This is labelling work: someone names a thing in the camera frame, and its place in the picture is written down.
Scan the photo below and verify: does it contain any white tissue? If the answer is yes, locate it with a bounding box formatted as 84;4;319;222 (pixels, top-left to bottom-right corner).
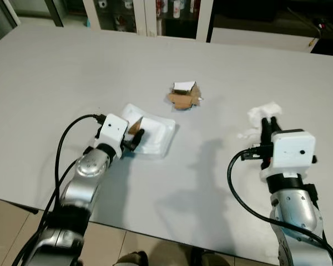
236;101;282;140

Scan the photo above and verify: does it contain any small brown scrap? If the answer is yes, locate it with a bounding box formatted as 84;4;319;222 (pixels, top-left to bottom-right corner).
128;117;144;135

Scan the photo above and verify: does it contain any torn brown cardboard box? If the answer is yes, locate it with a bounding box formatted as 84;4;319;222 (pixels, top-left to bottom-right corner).
167;81;205;111

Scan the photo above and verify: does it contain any low white cabinet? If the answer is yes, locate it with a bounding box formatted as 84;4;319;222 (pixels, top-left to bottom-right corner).
210;25;322;54

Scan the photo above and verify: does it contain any robot left leg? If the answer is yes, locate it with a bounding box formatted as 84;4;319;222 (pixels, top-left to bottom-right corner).
115;250;150;266

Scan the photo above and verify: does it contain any robot leg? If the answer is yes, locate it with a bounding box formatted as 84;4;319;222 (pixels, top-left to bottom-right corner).
189;248;234;266
115;250;150;266

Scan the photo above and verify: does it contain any robot right leg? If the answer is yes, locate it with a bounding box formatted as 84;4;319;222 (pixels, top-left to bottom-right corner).
189;248;234;266

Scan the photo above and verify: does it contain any white framed glass cabinet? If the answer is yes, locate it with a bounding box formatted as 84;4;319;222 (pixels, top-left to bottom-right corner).
0;0;214;42

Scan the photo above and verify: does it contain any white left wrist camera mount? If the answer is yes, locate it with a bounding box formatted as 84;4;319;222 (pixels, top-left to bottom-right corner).
93;114;129;156

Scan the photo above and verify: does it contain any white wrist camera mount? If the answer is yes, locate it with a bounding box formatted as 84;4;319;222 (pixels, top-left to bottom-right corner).
93;114;129;156
259;129;317;181

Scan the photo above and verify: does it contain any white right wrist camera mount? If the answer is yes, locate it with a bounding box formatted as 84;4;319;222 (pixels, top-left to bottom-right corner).
259;129;317;181

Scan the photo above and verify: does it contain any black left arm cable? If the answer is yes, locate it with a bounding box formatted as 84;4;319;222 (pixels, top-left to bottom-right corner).
54;114;106;222

